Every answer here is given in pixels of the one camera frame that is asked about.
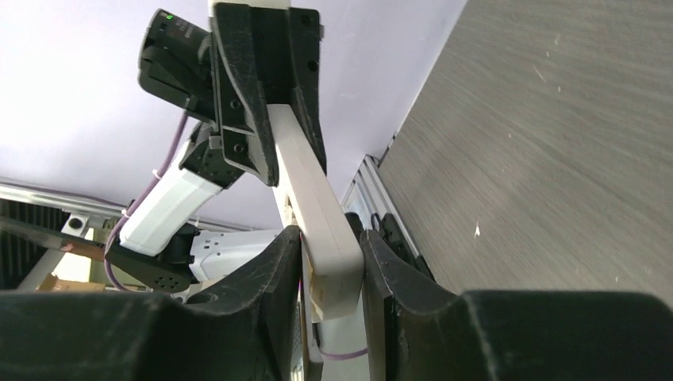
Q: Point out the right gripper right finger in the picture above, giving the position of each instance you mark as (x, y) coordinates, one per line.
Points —
(417, 330)

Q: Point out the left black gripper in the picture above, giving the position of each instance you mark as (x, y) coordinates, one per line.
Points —
(271, 50)

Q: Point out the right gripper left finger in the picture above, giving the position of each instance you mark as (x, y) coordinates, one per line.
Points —
(240, 328)

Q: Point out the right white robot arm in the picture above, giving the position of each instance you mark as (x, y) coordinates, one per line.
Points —
(342, 342)

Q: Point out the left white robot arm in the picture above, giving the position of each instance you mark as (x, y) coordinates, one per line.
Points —
(176, 64)

